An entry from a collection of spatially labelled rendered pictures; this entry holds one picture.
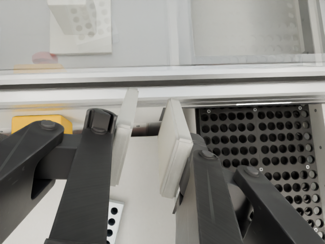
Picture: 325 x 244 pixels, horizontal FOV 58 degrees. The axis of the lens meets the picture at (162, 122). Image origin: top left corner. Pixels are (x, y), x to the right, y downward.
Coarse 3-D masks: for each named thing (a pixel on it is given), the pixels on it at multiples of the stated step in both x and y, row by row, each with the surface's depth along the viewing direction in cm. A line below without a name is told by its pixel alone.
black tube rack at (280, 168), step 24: (216, 120) 45; (240, 120) 46; (264, 120) 46; (288, 120) 46; (216, 144) 45; (240, 144) 45; (264, 144) 45; (288, 144) 45; (312, 144) 46; (264, 168) 45; (288, 168) 45; (312, 168) 45; (288, 192) 44; (312, 192) 44; (312, 216) 44
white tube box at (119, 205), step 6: (114, 204) 52; (120, 204) 52; (114, 210) 55; (120, 210) 52; (108, 216) 52; (114, 216) 52; (120, 216) 52; (108, 222) 52; (114, 222) 55; (108, 228) 52; (114, 228) 52; (108, 234) 53; (114, 234) 51; (108, 240) 51; (114, 240) 51
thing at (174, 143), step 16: (176, 112) 16; (160, 128) 19; (176, 128) 14; (160, 144) 17; (176, 144) 13; (192, 144) 13; (160, 160) 16; (176, 160) 13; (160, 176) 15; (176, 176) 13; (160, 192) 13; (176, 192) 13
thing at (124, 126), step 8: (128, 96) 16; (136, 96) 17; (128, 104) 15; (136, 104) 16; (120, 112) 14; (128, 112) 14; (120, 120) 13; (128, 120) 13; (120, 128) 12; (128, 128) 12; (120, 136) 12; (128, 136) 12; (120, 144) 12; (128, 144) 13; (112, 152) 13; (120, 152) 13; (112, 160) 13; (120, 160) 13; (112, 168) 13; (120, 168) 13; (112, 176) 13; (112, 184) 13
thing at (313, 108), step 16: (192, 112) 52; (304, 112) 53; (320, 112) 48; (192, 128) 51; (320, 128) 48; (320, 144) 48; (320, 160) 48; (320, 176) 49; (320, 192) 49; (320, 224) 49
